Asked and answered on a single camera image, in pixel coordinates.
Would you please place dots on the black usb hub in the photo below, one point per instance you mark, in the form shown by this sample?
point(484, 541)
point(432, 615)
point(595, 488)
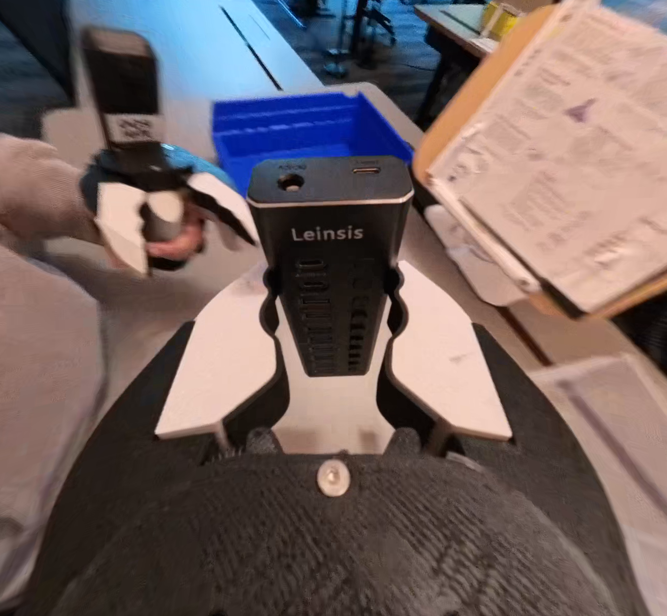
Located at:
point(328, 272)

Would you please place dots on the person's left forearm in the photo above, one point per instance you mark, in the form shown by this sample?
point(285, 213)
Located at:
point(36, 183)

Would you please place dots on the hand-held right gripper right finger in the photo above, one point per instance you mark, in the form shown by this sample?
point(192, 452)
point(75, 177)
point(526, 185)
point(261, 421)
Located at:
point(448, 360)

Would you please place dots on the wooden clipboard with papers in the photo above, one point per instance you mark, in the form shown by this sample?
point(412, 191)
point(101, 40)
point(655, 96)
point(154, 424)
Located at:
point(573, 157)

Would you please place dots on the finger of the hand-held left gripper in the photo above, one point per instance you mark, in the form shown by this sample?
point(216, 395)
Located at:
point(120, 225)
point(224, 204)

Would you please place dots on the wooden desk with black legs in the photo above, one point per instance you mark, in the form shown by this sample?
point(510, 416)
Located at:
point(456, 21)

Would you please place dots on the person's left hand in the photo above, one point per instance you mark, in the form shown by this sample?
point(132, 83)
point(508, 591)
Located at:
point(180, 248)

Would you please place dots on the black chair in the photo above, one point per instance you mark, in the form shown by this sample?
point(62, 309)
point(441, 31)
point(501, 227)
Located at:
point(31, 27)

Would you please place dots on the blue plastic bin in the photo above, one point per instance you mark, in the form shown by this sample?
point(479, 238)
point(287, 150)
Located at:
point(292, 120)

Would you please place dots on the yellow box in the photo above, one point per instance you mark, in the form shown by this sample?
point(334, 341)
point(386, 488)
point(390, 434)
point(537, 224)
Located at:
point(497, 19)

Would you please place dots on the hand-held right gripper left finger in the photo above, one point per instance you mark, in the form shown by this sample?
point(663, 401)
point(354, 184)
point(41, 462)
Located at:
point(224, 355)

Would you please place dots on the person's beige hoodie torso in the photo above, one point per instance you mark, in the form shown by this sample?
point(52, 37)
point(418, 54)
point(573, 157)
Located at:
point(41, 392)

